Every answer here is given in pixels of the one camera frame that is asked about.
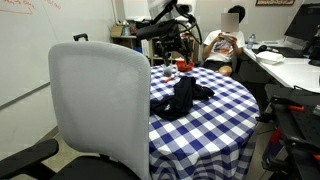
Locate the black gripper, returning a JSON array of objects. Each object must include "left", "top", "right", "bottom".
[{"left": 156, "top": 29, "right": 194, "bottom": 68}]

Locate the black t-shirt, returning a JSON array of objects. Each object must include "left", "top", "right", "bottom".
[{"left": 149, "top": 75, "right": 216, "bottom": 122}]

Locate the seated person white shirt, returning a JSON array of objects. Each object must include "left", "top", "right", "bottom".
[{"left": 201, "top": 4, "right": 248, "bottom": 78}]

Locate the grey office chair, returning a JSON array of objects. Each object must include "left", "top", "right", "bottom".
[{"left": 0, "top": 40, "right": 153, "bottom": 180}]

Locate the red bowl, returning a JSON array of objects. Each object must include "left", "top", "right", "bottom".
[{"left": 175, "top": 60, "right": 195, "bottom": 73}]

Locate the brown cardboard box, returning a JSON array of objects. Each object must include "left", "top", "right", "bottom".
[{"left": 110, "top": 23, "right": 124, "bottom": 38}]

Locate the clear water bottle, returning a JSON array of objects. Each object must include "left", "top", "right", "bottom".
[{"left": 247, "top": 33, "right": 257, "bottom": 51}]

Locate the blue white checkered tablecloth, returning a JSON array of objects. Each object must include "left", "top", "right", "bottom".
[{"left": 148, "top": 64, "right": 261, "bottom": 180}]

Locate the white food container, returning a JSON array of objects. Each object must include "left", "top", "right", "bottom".
[{"left": 255, "top": 50, "right": 285, "bottom": 66}]

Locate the white office desk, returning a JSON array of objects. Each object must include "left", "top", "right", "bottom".
[{"left": 242, "top": 44, "right": 320, "bottom": 95}]

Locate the black computer monitor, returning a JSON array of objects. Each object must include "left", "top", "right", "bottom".
[{"left": 284, "top": 2, "right": 320, "bottom": 43}]

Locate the black perforated robot cart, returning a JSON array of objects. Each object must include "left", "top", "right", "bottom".
[{"left": 261, "top": 83, "right": 320, "bottom": 180}]

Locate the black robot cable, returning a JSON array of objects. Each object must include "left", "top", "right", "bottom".
[{"left": 173, "top": 3, "right": 204, "bottom": 46}]

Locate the framed wall picture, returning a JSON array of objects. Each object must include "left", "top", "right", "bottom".
[{"left": 255, "top": 0, "right": 296, "bottom": 7}]

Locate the white wall whiteboard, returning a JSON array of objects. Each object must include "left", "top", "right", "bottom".
[{"left": 0, "top": 0, "right": 116, "bottom": 108}]

